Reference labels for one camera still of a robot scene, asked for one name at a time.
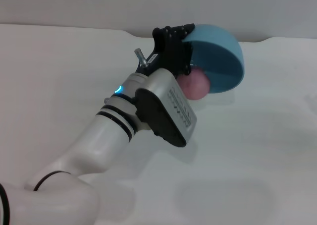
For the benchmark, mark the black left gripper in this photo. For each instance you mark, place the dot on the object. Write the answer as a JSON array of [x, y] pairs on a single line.
[[171, 49]]

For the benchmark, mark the blue bowl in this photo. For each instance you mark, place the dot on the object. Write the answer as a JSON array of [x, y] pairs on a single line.
[[220, 61]]

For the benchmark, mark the pink toy peach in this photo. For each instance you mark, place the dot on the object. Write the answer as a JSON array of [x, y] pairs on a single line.
[[195, 86]]

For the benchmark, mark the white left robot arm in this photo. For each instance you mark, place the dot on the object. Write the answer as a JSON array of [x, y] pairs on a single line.
[[99, 145]]

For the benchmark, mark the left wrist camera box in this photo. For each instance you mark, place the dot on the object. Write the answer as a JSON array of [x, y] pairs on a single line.
[[168, 111]]

